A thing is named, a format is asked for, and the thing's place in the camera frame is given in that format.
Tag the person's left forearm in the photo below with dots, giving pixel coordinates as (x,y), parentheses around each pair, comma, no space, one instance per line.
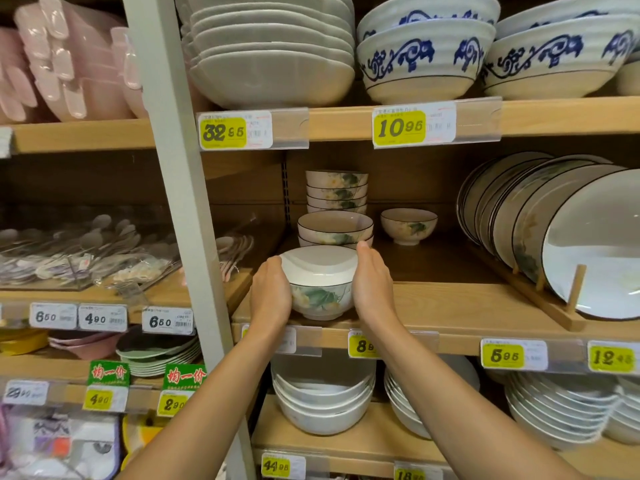
(200,419)

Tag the green sign price tag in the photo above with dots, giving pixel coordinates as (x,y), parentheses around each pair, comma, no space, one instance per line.
(172,404)
(97,399)

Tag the bundle of pink ceramic spoons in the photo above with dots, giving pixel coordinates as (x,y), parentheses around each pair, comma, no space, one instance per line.
(232,249)

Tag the blue patterned white bowl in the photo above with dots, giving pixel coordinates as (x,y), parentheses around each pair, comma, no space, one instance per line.
(425,4)
(560,7)
(545,84)
(420,89)

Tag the stack of large white dishes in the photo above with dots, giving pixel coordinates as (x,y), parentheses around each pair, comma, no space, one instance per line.
(270,79)

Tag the yellow price tag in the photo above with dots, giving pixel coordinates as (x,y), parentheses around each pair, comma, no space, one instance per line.
(360,346)
(275,467)
(502,355)
(610,358)
(410,473)
(222,132)
(399,128)
(289,340)

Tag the white divided kids plate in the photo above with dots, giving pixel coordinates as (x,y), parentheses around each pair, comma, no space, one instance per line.
(60,444)

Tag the yellow bear divided plate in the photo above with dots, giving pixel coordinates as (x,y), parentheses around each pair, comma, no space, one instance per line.
(140,434)

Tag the wooden plate rack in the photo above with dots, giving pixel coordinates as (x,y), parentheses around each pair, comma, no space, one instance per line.
(577,289)

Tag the person's right forearm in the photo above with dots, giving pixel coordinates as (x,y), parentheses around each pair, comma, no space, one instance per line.
(470,414)

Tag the row of black-rimmed floral plates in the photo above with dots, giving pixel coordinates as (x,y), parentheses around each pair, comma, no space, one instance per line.
(595,254)

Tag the white price tag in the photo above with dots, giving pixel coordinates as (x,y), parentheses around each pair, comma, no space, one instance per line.
(102,318)
(25,393)
(52,316)
(167,321)

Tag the person's left hand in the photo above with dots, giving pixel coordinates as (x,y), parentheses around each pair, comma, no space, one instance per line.
(270,299)

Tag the stack of pale green plates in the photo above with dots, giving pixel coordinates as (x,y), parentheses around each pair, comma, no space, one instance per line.
(155,352)

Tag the stack of large white bowls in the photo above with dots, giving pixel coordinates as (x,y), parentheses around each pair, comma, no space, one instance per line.
(320,409)

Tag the person's right hand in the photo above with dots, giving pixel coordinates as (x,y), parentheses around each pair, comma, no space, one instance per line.
(375,294)

